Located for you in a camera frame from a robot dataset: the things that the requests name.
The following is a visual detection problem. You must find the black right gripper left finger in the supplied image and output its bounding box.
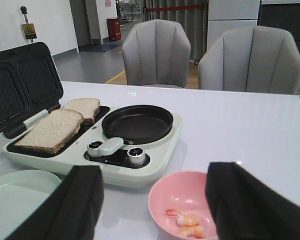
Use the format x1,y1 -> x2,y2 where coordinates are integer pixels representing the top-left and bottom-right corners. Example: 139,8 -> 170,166
8,165 -> 104,240

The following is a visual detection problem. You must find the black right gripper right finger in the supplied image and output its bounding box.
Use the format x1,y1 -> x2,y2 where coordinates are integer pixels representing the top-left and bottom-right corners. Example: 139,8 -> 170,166
205,162 -> 300,240

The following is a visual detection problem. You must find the pink shrimp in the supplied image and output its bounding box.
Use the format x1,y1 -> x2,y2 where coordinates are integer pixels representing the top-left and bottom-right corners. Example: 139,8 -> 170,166
165,208 -> 200,226
178,225 -> 205,239

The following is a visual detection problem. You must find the pink plastic bowl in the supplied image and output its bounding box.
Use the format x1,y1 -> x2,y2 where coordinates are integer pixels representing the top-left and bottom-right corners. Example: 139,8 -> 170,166
148,170 -> 218,240

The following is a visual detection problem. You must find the bread slice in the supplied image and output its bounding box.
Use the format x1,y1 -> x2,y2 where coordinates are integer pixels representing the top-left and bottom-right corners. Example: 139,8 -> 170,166
15,109 -> 84,154
63,98 -> 101,125

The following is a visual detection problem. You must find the mint green breakfast maker base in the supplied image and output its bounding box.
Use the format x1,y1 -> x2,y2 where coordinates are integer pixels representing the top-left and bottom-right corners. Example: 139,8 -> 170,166
3,106 -> 183,188

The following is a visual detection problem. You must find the mint green round plate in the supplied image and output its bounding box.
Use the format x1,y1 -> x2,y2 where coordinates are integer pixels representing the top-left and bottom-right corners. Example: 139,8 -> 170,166
0,169 -> 61,240

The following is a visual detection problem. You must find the left silver control knob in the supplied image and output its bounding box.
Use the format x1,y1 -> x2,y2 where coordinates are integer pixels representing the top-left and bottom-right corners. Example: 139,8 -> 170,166
87,141 -> 103,158

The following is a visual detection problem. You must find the silver control knob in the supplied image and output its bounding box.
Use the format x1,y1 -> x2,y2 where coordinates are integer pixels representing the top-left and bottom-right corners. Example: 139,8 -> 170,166
127,147 -> 146,166
87,141 -> 103,158

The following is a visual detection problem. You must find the right silver control knob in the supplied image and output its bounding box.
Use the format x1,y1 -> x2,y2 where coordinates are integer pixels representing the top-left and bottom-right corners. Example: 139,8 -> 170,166
127,147 -> 146,166

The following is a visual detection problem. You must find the black round frying pan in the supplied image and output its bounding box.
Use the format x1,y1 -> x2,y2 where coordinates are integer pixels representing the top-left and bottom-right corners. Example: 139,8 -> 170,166
101,104 -> 174,145

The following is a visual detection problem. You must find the right beige armchair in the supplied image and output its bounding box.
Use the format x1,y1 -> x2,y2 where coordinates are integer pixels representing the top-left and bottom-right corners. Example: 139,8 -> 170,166
198,25 -> 300,95

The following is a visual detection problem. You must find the beige armchair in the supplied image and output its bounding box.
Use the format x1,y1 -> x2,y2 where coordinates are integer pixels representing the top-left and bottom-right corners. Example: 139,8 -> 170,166
198,25 -> 300,95
122,19 -> 191,88

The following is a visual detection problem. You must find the left beige armchair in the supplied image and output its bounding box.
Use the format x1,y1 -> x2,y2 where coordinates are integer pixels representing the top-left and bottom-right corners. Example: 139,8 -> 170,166
122,19 -> 191,88

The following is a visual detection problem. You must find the red trash bin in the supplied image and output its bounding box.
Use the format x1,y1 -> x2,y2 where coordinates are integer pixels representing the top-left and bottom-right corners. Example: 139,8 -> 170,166
106,17 -> 121,41

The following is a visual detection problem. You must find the white cabinet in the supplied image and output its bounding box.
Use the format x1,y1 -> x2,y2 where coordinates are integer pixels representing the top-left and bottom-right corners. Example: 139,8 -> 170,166
206,0 -> 261,50

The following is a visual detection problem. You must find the dark counter with white top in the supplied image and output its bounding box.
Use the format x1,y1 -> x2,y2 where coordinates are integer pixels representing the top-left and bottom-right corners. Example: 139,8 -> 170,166
259,0 -> 300,52

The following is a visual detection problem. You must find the red barrier belt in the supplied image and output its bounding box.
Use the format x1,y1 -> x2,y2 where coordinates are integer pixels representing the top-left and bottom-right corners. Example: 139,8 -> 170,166
146,4 -> 205,13

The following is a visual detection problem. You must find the yellow warning sign post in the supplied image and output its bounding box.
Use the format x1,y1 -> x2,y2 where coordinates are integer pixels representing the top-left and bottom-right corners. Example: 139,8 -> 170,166
20,6 -> 37,43

